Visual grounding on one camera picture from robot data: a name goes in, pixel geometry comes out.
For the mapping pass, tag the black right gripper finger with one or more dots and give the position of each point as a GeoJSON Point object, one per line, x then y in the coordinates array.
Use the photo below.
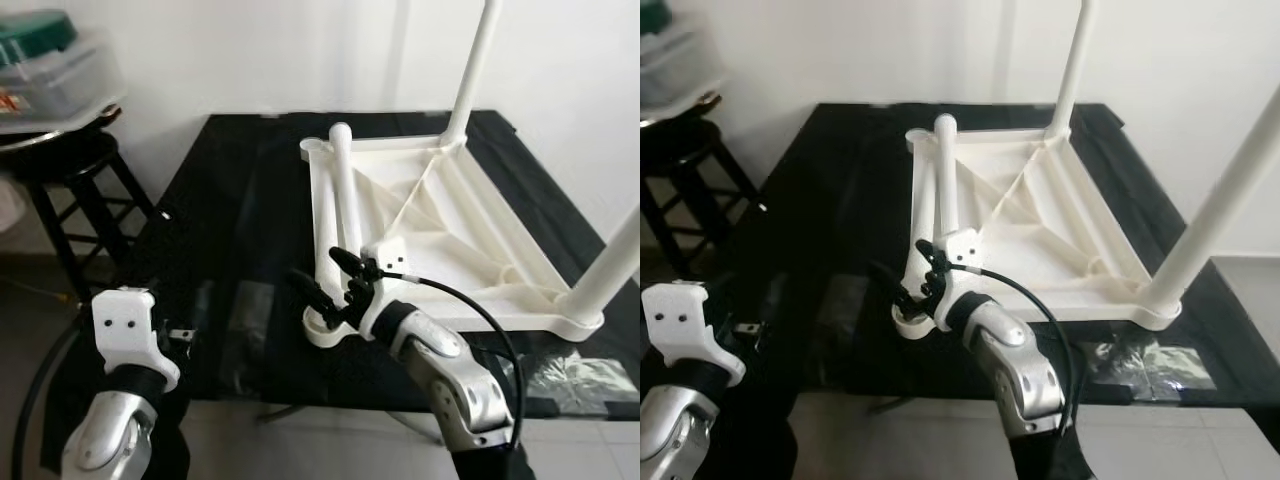
{"type": "Point", "coordinates": [931, 256]}
{"type": "Point", "coordinates": [312, 292]}
{"type": "Point", "coordinates": [890, 285]}
{"type": "Point", "coordinates": [347, 264]}

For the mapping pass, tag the clear plastic wrap sheet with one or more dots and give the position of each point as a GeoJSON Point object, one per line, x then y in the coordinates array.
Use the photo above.
{"type": "Point", "coordinates": [580, 378]}
{"type": "Point", "coordinates": [1150, 365]}
{"type": "Point", "coordinates": [255, 320]}
{"type": "Point", "coordinates": [850, 320]}

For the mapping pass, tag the black tablecloth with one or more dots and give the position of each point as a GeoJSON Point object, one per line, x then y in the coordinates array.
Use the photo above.
{"type": "Point", "coordinates": [830, 200]}
{"type": "Point", "coordinates": [250, 250]}

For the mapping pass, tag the white plastic table top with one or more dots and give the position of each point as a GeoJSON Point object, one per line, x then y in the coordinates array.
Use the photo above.
{"type": "Point", "coordinates": [1050, 210]}
{"type": "Point", "coordinates": [460, 220]}

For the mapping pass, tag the black round stool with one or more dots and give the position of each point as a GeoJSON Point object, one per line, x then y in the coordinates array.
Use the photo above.
{"type": "Point", "coordinates": [690, 170]}
{"type": "Point", "coordinates": [70, 190]}

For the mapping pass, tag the clear plastic storage box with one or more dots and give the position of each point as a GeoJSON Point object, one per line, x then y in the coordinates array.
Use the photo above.
{"type": "Point", "coordinates": [680, 70]}
{"type": "Point", "coordinates": [60, 85]}

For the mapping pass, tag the green plastic container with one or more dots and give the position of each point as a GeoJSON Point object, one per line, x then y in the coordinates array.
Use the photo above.
{"type": "Point", "coordinates": [653, 15]}
{"type": "Point", "coordinates": [35, 35]}

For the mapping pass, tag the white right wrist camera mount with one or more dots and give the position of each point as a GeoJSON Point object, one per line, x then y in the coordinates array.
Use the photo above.
{"type": "Point", "coordinates": [385, 258]}
{"type": "Point", "coordinates": [965, 245]}

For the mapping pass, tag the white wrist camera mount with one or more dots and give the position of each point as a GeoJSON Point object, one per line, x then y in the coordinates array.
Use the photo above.
{"type": "Point", "coordinates": [680, 310]}
{"type": "Point", "coordinates": [125, 320]}
{"type": "Point", "coordinates": [965, 245]}
{"type": "Point", "coordinates": [385, 258]}

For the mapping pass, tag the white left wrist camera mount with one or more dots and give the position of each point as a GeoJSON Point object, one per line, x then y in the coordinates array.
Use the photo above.
{"type": "Point", "coordinates": [680, 310]}
{"type": "Point", "coordinates": [125, 320]}

